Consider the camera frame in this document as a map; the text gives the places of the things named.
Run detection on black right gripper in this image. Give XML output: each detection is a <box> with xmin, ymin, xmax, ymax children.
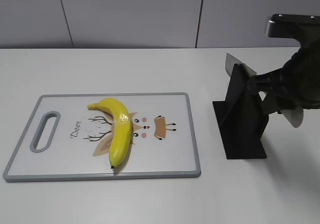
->
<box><xmin>246</xmin><ymin>44</ymin><xmax>320</xmax><ymax>114</ymax></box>

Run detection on cleaver knife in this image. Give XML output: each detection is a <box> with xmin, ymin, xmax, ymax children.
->
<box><xmin>225</xmin><ymin>53</ymin><xmax>304</xmax><ymax>128</ymax></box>

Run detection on yellow plastic banana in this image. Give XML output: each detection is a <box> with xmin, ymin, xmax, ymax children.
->
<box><xmin>87</xmin><ymin>98</ymin><xmax>132</xmax><ymax>169</ymax></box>

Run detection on black knife stand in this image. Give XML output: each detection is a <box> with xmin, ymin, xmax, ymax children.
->
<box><xmin>212</xmin><ymin>64</ymin><xmax>269</xmax><ymax>159</ymax></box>

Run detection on white cutting board, grey rim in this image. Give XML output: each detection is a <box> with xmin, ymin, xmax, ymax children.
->
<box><xmin>3</xmin><ymin>92</ymin><xmax>201</xmax><ymax>182</ymax></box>

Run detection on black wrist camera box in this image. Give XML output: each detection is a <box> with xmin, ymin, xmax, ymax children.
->
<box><xmin>265</xmin><ymin>13</ymin><xmax>320</xmax><ymax>47</ymax></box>

